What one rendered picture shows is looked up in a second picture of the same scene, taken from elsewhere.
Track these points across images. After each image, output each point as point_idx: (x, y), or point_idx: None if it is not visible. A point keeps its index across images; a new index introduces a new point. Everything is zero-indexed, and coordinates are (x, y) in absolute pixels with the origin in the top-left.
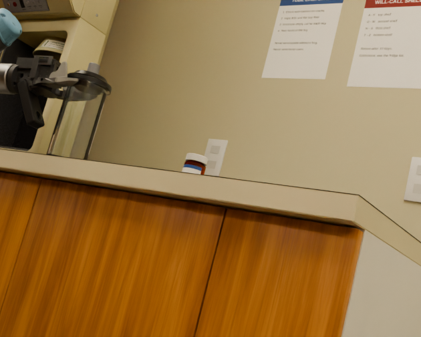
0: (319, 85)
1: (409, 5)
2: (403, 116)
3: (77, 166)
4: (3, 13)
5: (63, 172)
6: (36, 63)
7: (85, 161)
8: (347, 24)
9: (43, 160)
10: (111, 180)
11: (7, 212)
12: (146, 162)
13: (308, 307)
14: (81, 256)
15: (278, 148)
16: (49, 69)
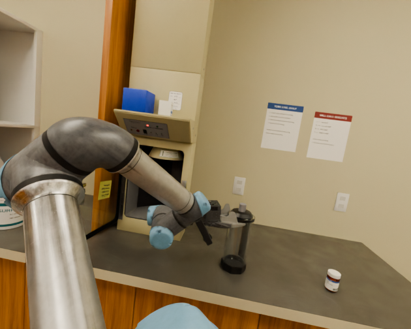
0: (292, 155)
1: (336, 119)
2: (333, 173)
3: (302, 316)
4: (205, 202)
5: (290, 318)
6: (209, 211)
7: (307, 314)
8: (305, 125)
9: (271, 309)
10: (331, 327)
11: (237, 325)
12: (199, 185)
13: None
14: None
15: (273, 183)
16: (217, 213)
